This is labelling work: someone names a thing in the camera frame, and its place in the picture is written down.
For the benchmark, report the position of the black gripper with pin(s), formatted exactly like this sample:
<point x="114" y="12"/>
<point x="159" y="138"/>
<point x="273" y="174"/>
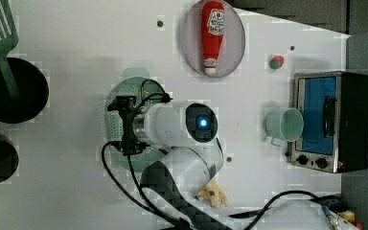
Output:
<point x="130" y="144"/>

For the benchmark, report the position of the mint green oval strainer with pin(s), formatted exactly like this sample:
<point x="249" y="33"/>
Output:
<point x="141" y="88"/>

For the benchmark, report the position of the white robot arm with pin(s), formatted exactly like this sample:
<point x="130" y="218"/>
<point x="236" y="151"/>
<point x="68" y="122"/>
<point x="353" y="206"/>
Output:
<point x="188" y="134"/>

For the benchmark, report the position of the beige plush toy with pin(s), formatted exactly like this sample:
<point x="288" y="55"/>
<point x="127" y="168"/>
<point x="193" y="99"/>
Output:
<point x="212" y="192"/>

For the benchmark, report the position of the grey round plate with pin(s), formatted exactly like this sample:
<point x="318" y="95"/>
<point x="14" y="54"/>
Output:
<point x="232" y="46"/>

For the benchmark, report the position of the red ketchup bottle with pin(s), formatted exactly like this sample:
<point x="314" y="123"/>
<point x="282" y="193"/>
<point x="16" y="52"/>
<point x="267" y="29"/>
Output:
<point x="212" y="31"/>

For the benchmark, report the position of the black round pan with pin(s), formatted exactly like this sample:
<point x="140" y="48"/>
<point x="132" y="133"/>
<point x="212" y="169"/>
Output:
<point x="33" y="93"/>

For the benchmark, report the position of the green slotted spatula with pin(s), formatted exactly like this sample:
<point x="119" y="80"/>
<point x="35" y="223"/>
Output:
<point x="8" y="41"/>

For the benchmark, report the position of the toy strawberry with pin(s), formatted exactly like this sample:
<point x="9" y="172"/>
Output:
<point x="276" y="62"/>

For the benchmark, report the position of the mint green mug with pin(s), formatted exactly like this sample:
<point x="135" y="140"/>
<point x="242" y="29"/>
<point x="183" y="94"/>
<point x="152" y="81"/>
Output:
<point x="284" y="125"/>

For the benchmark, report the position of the black toaster oven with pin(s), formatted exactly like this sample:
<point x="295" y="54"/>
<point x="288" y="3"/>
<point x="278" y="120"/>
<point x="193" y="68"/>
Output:
<point x="334" y="106"/>

